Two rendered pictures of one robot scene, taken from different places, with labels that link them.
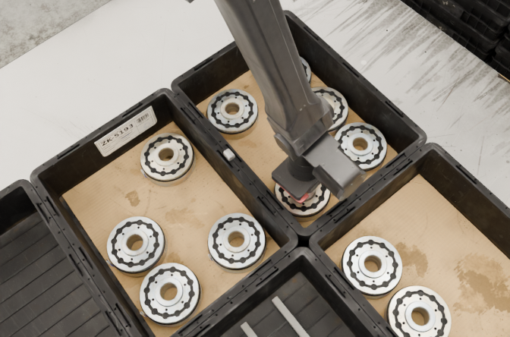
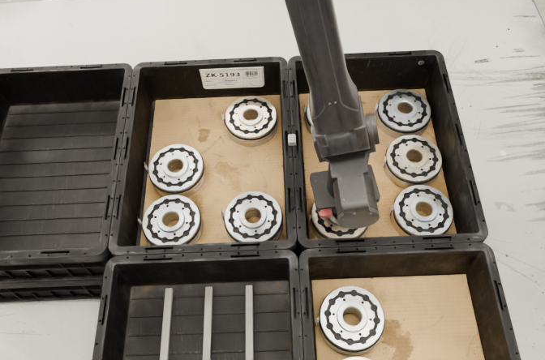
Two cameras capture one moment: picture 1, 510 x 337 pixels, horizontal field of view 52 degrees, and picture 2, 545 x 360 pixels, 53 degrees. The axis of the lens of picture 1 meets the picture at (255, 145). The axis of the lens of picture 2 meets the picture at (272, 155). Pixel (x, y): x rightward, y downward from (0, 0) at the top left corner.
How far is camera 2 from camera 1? 0.24 m
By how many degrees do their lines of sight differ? 18
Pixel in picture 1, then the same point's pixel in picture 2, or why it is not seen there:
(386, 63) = (526, 166)
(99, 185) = (186, 109)
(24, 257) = (97, 128)
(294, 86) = (324, 71)
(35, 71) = (216, 4)
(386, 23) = not seen: outside the picture
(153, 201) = (216, 147)
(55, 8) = not seen: outside the picture
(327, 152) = (351, 171)
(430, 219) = (444, 321)
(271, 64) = (302, 32)
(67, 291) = (106, 172)
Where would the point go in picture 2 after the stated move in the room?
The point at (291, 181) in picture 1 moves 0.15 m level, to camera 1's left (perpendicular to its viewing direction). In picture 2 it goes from (322, 190) to (244, 149)
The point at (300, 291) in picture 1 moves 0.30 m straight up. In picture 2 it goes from (276, 297) to (268, 220)
